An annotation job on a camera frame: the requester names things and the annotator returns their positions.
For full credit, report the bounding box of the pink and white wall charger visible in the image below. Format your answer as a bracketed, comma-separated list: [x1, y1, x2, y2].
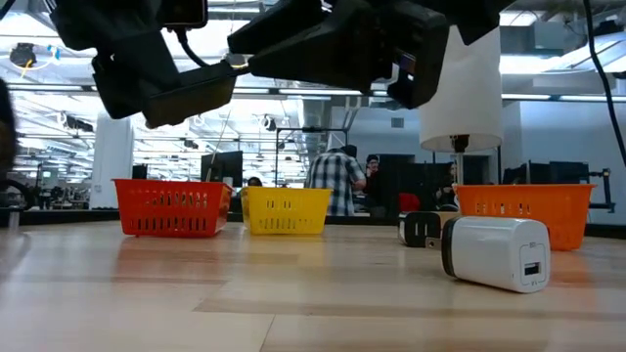
[396, 210, 444, 249]

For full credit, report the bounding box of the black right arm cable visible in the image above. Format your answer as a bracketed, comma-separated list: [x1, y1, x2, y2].
[581, 0, 626, 167]

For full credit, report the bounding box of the red plastic basket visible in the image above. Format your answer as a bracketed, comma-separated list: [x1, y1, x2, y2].
[111, 178, 234, 240]

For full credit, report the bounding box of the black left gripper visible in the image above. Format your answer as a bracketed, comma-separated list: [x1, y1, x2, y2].
[48, 0, 182, 121]

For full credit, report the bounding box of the small black square case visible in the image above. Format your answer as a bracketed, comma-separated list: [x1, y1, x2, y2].
[141, 62, 239, 129]

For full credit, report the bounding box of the white building column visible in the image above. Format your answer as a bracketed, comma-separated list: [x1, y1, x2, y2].
[89, 116, 135, 210]

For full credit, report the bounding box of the orange plastic basket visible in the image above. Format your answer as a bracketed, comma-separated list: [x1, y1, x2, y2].
[453, 183, 597, 252]

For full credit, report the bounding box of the white shade floor lamp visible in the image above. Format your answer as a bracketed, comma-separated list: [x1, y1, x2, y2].
[419, 26, 504, 186]

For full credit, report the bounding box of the red chair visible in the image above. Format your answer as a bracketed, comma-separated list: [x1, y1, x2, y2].
[398, 192, 421, 214]

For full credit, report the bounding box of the yellow plastic basket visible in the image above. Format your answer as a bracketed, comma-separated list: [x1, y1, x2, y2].
[239, 186, 334, 236]

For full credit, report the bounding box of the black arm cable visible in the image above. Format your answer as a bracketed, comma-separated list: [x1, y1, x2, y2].
[581, 0, 626, 167]
[174, 27, 211, 68]

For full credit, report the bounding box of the black computer monitor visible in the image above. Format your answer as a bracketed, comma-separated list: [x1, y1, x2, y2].
[200, 150, 245, 189]

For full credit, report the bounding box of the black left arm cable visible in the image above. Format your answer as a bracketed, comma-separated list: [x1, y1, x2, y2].
[174, 27, 211, 68]

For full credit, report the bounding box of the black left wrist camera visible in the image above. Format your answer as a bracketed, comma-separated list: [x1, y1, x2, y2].
[156, 0, 209, 29]

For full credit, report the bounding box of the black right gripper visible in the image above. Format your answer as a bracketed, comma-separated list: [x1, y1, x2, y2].
[227, 0, 451, 110]

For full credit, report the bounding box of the white wall charger black end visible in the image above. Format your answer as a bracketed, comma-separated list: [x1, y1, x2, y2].
[440, 215, 552, 294]

